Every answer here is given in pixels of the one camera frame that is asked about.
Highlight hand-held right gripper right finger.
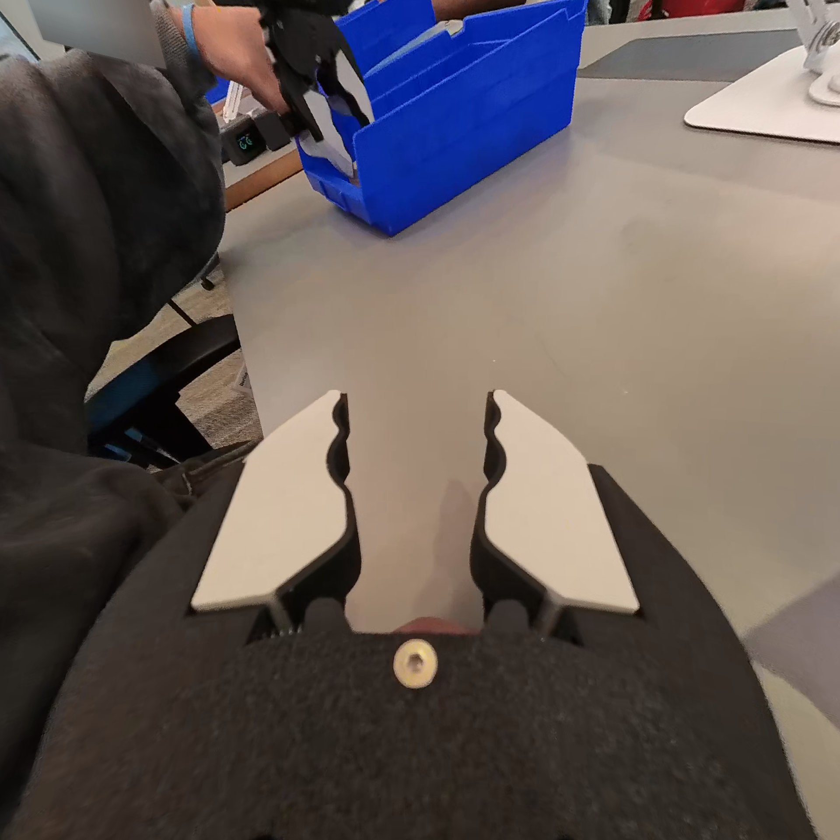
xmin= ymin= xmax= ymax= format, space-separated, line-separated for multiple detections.
xmin=471 ymin=390 xmax=641 ymax=637

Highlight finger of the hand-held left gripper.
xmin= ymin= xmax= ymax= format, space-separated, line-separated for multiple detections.
xmin=317 ymin=36 xmax=378 ymax=127
xmin=298 ymin=91 xmax=360 ymax=179

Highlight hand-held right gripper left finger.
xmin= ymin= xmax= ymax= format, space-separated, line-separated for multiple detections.
xmin=190 ymin=390 xmax=363 ymax=637

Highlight blue plastic bin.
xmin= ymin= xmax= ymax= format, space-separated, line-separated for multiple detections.
xmin=295 ymin=0 xmax=589 ymax=238
xmin=333 ymin=0 xmax=462 ymax=74

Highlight person's left forearm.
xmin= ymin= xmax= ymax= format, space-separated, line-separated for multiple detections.
xmin=0 ymin=49 xmax=228 ymax=368

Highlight person's left hand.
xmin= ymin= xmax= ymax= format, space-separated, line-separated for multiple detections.
xmin=196 ymin=5 xmax=294 ymax=117

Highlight black digital timer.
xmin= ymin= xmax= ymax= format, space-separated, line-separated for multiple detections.
xmin=220 ymin=123 xmax=266 ymax=166
xmin=255 ymin=110 xmax=293 ymax=151

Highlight grey table with wooden edge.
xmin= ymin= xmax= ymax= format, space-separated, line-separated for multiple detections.
xmin=220 ymin=79 xmax=311 ymax=212

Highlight thin wooden board stand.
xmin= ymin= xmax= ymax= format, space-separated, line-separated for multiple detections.
xmin=220 ymin=77 xmax=258 ymax=123

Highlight blue wristband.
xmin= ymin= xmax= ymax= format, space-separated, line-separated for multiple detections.
xmin=179 ymin=2 xmax=206 ymax=68

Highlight black office chair seat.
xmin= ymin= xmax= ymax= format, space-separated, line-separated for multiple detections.
xmin=84 ymin=312 xmax=242 ymax=471

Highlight red bag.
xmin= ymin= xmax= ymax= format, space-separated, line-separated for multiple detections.
xmin=659 ymin=0 xmax=750 ymax=19

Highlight white stand with wooden board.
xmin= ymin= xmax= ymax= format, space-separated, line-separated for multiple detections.
xmin=682 ymin=0 xmax=840 ymax=147

